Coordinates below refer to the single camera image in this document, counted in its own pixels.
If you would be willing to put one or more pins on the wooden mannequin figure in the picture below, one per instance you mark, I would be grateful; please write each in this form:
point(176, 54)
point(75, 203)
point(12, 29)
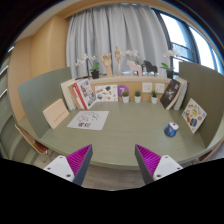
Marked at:
point(118, 55)

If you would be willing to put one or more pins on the white orchid middle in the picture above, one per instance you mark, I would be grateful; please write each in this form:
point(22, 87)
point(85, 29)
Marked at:
point(135, 54)

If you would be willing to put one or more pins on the small potted plant middle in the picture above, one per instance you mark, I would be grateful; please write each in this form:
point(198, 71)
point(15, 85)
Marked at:
point(137, 96)

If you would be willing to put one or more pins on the black horse figure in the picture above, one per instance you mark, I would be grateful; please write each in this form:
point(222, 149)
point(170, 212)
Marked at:
point(150, 67)

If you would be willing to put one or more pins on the white wall socket left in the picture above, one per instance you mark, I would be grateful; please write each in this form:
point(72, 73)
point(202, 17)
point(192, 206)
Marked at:
point(146, 87)

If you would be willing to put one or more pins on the white picture card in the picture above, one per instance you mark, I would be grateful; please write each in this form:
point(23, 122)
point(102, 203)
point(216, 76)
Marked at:
point(106, 93)

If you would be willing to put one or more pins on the colourful sticker board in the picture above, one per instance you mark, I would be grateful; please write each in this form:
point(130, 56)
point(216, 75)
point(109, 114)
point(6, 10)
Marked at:
point(194, 115)

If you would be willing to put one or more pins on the small potted plant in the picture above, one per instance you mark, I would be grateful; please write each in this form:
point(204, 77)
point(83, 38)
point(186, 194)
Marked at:
point(154, 97)
point(125, 96)
point(137, 96)

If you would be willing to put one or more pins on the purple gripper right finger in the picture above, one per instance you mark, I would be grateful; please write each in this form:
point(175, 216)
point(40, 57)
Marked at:
point(153, 166)

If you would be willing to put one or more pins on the small potted plant right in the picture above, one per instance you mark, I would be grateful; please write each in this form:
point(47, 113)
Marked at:
point(154, 97)

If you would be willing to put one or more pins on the pink horse figure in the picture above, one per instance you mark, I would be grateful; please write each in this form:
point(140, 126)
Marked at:
point(134, 68)

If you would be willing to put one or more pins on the white leaning book stack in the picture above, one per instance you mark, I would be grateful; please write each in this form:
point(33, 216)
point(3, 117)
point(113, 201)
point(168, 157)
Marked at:
point(67, 94)

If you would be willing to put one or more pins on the black leaning book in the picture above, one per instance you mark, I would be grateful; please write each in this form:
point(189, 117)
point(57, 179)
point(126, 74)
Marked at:
point(171, 94)

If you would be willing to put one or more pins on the white wall socket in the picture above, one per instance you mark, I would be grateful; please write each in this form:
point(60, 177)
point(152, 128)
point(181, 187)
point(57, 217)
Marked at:
point(146, 87)
point(160, 87)

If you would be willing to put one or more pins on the white orchid pot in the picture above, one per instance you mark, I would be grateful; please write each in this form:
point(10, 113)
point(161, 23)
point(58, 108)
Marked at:
point(169, 68)
point(92, 61)

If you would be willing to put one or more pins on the purple number seven card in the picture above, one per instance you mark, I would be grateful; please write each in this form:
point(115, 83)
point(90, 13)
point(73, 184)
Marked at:
point(121, 89)

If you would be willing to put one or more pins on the white paper with drawing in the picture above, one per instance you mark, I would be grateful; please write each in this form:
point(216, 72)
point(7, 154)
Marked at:
point(89, 120)

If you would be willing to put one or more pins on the small potted plant left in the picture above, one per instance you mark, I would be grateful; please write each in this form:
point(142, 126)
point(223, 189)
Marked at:
point(125, 96)

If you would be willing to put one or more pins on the white wall socket right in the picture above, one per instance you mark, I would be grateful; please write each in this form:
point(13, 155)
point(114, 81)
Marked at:
point(160, 87)

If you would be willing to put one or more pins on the white orchid left pot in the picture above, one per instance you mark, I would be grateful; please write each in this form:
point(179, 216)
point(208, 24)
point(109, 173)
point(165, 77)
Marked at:
point(92, 61)

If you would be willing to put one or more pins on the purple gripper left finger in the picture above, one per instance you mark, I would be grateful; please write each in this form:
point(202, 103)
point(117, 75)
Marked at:
point(72, 167)

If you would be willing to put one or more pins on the white orchid right pot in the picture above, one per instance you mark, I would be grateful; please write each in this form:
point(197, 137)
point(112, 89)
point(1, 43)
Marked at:
point(169, 68)

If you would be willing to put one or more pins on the wooden hand model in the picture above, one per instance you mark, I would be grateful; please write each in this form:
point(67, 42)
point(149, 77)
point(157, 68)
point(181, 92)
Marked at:
point(106, 59)

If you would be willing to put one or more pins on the grey curtain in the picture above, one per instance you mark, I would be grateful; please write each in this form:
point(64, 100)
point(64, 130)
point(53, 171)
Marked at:
point(100, 29)

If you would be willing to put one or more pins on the wooden chair right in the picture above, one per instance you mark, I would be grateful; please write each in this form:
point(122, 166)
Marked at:
point(210, 153)

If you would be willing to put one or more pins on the red white leaning book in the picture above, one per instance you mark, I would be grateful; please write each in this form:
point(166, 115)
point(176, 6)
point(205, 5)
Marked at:
point(85, 92)

